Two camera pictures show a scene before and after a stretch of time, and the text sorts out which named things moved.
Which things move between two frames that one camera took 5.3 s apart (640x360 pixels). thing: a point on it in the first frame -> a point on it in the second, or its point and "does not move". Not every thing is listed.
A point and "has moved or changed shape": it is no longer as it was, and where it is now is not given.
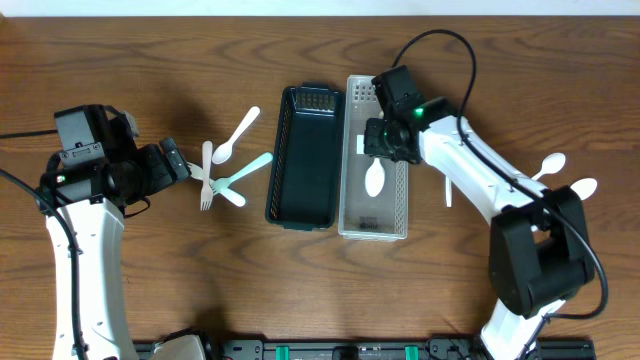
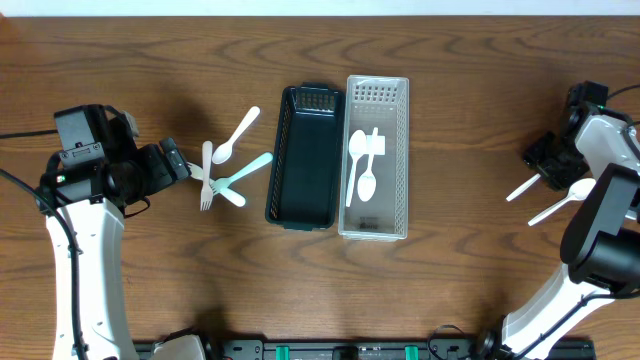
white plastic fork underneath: x=197 y=172 does not move
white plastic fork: x=207 y=192 does not move
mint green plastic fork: x=221 y=183 does not move
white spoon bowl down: x=374 y=178 has moved or changed shape
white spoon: x=223 y=151 does not move
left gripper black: x=173 y=158 does not move
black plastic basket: x=305 y=179 does not move
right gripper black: x=372 y=145 -> x=533 y=156
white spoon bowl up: x=448 y=192 -> x=357 y=146
